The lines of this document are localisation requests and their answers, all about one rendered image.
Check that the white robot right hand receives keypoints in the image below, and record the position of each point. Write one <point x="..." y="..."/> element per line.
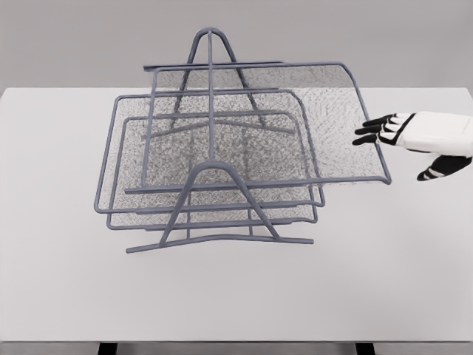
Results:
<point x="428" y="131"/>

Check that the grey mesh tray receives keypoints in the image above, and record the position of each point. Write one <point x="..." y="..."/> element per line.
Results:
<point x="332" y="148"/>
<point x="266" y="217"/>
<point x="123" y="181"/>

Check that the grey mesh tray, narrow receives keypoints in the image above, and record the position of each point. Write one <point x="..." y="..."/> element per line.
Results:
<point x="266" y="217"/>

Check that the grey mesh tray, wide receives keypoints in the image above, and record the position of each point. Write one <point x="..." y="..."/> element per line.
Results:
<point x="123" y="181"/>

